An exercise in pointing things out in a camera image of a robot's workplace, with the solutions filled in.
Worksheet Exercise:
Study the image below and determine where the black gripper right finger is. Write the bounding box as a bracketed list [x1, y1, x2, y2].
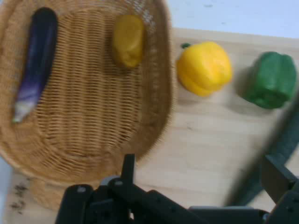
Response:
[260, 154, 299, 224]

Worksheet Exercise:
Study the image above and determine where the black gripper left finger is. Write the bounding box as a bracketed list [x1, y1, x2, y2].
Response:
[55, 153, 150, 224]

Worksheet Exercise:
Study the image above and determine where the orange bell pepper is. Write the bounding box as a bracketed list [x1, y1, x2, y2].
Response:
[112, 14, 145, 68]

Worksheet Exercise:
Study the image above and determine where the long dark green cucumber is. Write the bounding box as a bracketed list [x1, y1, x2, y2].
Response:
[224, 93, 299, 207]

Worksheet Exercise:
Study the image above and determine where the bamboo cutting board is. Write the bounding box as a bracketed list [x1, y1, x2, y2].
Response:
[4, 27, 299, 224]

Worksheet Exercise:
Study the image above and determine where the green bell pepper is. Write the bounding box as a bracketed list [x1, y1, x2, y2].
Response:
[242, 51, 298, 110]

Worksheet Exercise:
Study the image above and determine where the yellow bell pepper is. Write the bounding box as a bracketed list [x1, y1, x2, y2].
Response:
[176, 41, 233, 98]

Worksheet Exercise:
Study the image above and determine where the long purple eggplant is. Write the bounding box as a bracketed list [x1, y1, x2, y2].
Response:
[12, 7, 58, 124]

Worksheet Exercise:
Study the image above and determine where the oval wicker basket with handles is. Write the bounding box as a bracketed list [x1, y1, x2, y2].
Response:
[0, 0, 174, 210]

